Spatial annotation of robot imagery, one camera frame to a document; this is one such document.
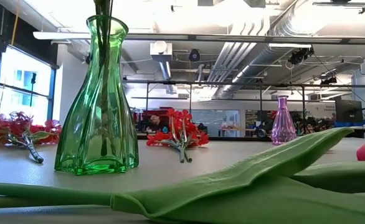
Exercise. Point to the black ceiling camera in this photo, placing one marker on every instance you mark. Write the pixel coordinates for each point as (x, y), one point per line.
(88, 58)
(194, 56)

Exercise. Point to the dark computer monitor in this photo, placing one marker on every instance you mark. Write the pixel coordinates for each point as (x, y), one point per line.
(349, 110)

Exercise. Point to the red blossom flower bunch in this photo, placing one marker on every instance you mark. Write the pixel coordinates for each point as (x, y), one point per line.
(177, 113)

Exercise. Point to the white blossom flower bunch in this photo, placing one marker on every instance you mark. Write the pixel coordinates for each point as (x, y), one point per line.
(104, 7)

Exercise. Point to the glass partition panel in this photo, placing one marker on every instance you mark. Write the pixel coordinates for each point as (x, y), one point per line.
(220, 121)

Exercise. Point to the silver spiral air duct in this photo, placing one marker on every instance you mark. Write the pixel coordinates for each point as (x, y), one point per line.
(273, 53)

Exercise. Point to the person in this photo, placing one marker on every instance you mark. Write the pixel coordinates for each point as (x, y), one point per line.
(154, 120)

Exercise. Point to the white ceiling unit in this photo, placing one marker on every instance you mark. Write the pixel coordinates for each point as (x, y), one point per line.
(160, 51)

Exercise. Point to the black pole with box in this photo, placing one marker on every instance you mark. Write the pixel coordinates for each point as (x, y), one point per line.
(33, 77)

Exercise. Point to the blue storage bins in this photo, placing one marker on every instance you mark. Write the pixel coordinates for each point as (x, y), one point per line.
(344, 124)

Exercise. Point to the black ceiling track light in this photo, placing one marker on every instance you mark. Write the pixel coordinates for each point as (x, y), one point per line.
(338, 3)

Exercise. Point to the long overhead light bar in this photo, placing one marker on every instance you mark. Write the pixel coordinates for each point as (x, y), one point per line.
(61, 35)

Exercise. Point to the large bright window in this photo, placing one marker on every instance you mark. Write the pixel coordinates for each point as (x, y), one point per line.
(20, 81)

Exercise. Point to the red blossom spray grey stem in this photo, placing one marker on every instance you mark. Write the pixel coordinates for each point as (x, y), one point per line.
(17, 127)

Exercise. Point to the purple glass vase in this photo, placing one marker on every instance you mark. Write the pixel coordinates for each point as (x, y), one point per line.
(283, 130)

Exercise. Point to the black neighbouring station frame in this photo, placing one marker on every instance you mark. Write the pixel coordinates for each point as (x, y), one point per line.
(303, 109)

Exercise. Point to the white ceiling pipe bundle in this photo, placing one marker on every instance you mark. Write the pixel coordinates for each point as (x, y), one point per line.
(232, 53)

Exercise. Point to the green glass vase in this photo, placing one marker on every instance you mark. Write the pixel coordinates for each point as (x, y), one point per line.
(76, 140)

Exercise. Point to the red tool cabinet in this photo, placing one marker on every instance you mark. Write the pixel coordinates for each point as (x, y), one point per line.
(145, 113)

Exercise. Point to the black ceiling spotlight cluster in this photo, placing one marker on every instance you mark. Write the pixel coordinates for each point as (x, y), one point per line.
(299, 56)

